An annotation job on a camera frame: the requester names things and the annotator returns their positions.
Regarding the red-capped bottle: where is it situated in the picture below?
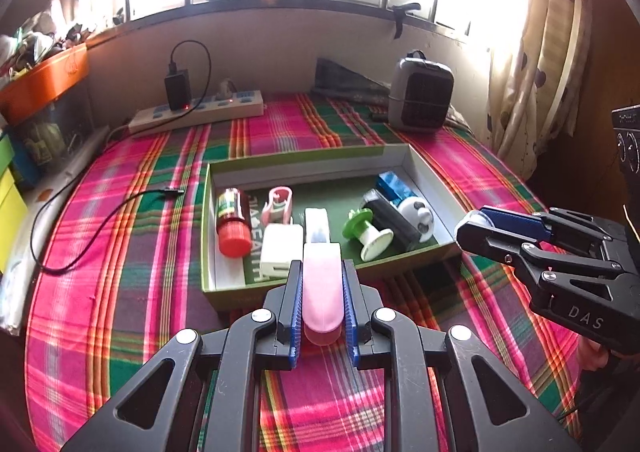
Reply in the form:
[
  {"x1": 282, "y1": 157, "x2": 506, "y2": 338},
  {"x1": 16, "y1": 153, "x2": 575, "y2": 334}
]
[{"x1": 216, "y1": 187, "x2": 252, "y2": 257}]

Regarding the person's right hand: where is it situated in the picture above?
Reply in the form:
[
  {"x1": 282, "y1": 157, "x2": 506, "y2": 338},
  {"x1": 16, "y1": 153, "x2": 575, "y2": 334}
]
[{"x1": 580, "y1": 337, "x2": 623, "y2": 373}]

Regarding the patterned cream curtain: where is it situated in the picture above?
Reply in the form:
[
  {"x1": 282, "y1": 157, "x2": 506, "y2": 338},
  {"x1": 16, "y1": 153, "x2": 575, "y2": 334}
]
[{"x1": 487, "y1": 0, "x2": 601, "y2": 177}]

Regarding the folded patterned cloth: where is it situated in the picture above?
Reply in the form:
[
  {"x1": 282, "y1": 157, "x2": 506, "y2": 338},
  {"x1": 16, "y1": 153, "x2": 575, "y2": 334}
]
[{"x1": 442, "y1": 104, "x2": 476, "y2": 133}]

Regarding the black silver device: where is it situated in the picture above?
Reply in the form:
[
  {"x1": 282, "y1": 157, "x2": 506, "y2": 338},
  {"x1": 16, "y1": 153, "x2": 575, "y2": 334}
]
[{"x1": 361, "y1": 189, "x2": 422, "y2": 253}]

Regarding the white charger adapter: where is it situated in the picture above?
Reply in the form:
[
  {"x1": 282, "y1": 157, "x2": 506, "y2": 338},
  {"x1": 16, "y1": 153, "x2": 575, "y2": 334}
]
[{"x1": 260, "y1": 223, "x2": 305, "y2": 279}]

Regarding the dark folded bag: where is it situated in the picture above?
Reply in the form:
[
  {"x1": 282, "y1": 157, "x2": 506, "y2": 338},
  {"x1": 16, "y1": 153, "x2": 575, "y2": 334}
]
[{"x1": 311, "y1": 56, "x2": 393, "y2": 107}]

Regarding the blue box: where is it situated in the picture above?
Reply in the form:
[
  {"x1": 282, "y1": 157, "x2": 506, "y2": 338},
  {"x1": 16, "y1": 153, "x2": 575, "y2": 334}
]
[{"x1": 7, "y1": 134, "x2": 41, "y2": 190}]

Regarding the clear storage box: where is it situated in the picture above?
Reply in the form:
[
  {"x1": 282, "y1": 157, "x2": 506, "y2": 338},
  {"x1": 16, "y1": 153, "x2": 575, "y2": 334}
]
[{"x1": 7, "y1": 82, "x2": 96, "y2": 167}]

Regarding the black strap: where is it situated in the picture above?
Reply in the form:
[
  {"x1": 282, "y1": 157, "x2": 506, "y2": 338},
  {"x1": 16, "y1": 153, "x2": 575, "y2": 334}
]
[{"x1": 390, "y1": 3, "x2": 422, "y2": 40}]

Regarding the white power strip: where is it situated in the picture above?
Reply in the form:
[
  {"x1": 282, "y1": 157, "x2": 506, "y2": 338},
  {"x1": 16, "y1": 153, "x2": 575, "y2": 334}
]
[{"x1": 128, "y1": 90, "x2": 266, "y2": 135}]

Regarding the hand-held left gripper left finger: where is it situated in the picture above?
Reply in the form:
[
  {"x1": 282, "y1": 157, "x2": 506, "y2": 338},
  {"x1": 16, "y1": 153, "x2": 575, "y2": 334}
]
[{"x1": 60, "y1": 259, "x2": 305, "y2": 452}]

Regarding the black power adapter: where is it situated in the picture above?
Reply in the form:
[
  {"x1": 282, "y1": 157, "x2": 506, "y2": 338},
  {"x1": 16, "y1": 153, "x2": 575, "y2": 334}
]
[{"x1": 164, "y1": 72, "x2": 193, "y2": 111}]

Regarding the plaid blanket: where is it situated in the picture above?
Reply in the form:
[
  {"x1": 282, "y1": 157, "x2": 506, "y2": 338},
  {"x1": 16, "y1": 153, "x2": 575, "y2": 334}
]
[{"x1": 22, "y1": 92, "x2": 601, "y2": 452}]

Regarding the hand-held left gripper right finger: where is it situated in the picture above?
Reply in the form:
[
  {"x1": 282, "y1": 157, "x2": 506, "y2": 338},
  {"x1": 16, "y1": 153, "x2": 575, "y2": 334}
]
[{"x1": 341, "y1": 258, "x2": 581, "y2": 452}]

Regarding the black charging cable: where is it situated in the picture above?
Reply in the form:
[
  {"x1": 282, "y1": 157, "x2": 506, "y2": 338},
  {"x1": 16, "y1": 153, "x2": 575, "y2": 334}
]
[{"x1": 30, "y1": 186, "x2": 185, "y2": 276}]

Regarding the blue USB device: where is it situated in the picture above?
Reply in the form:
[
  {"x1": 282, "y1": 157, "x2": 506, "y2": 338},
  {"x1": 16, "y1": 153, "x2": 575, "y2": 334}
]
[{"x1": 376, "y1": 172, "x2": 416, "y2": 205}]

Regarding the green cardboard box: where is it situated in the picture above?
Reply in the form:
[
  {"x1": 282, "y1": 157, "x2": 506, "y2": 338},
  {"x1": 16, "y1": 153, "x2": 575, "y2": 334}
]
[{"x1": 201, "y1": 143, "x2": 468, "y2": 315}]

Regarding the yellow box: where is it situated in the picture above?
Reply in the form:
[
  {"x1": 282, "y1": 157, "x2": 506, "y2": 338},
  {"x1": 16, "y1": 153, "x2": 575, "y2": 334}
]
[{"x1": 0, "y1": 167, "x2": 28, "y2": 273}]

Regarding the pile of clutter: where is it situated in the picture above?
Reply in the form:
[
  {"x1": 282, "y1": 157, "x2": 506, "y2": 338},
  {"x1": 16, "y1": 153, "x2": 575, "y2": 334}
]
[{"x1": 0, "y1": 2, "x2": 126, "y2": 82}]

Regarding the thin black adapter cable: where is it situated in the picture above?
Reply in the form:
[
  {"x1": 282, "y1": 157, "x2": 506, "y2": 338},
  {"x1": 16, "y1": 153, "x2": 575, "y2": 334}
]
[{"x1": 167, "y1": 40, "x2": 212, "y2": 111}]

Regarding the white panda toy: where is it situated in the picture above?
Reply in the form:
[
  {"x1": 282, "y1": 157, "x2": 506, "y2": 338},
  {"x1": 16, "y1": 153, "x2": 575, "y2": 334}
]
[{"x1": 397, "y1": 196, "x2": 437, "y2": 245}]

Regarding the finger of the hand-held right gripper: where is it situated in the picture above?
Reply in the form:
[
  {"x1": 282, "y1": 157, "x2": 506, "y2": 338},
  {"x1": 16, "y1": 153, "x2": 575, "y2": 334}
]
[
  {"x1": 454, "y1": 211, "x2": 627, "y2": 293},
  {"x1": 481, "y1": 206, "x2": 630, "y2": 253}
]

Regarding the pink white clip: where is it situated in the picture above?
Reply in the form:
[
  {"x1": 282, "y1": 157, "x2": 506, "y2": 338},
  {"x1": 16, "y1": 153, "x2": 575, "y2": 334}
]
[{"x1": 261, "y1": 186, "x2": 296, "y2": 227}]

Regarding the green white spool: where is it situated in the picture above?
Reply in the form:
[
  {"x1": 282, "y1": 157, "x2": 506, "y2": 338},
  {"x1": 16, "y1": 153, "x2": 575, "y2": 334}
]
[{"x1": 342, "y1": 208, "x2": 395, "y2": 263}]

